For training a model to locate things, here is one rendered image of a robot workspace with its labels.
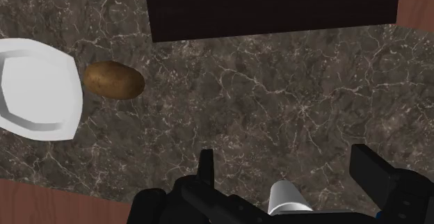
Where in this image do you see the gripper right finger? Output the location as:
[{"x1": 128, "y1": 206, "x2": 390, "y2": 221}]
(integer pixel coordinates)
[{"x1": 348, "y1": 143, "x2": 434, "y2": 224}]

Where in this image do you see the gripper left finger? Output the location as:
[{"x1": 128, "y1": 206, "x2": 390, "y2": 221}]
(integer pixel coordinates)
[{"x1": 127, "y1": 148, "x2": 269, "y2": 224}]

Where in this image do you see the white cylinder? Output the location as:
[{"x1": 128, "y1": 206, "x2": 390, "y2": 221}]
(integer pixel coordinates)
[{"x1": 267, "y1": 179, "x2": 314, "y2": 216}]

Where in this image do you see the brown potato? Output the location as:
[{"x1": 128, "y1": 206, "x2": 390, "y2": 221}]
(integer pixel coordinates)
[{"x1": 83, "y1": 60, "x2": 146, "y2": 100}]

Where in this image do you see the white plate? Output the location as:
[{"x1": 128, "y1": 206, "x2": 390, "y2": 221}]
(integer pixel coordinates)
[{"x1": 0, "y1": 38, "x2": 84, "y2": 142}]

